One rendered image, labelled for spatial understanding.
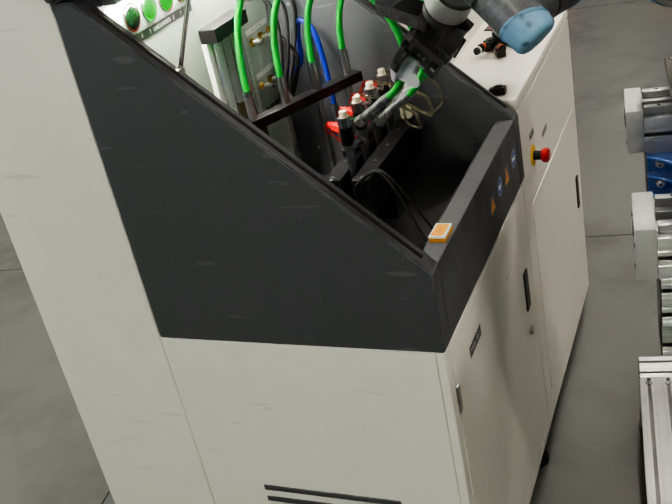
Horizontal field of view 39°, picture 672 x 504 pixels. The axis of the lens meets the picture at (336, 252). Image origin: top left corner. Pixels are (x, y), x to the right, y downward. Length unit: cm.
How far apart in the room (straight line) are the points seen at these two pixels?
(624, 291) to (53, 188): 202
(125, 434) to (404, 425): 66
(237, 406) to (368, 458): 28
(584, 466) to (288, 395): 101
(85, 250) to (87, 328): 19
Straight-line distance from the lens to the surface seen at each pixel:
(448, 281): 166
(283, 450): 195
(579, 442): 267
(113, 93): 167
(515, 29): 148
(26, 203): 191
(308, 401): 183
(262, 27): 221
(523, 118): 223
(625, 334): 307
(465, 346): 178
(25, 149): 184
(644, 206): 161
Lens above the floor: 173
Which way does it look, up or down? 27 degrees down
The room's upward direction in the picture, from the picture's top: 12 degrees counter-clockwise
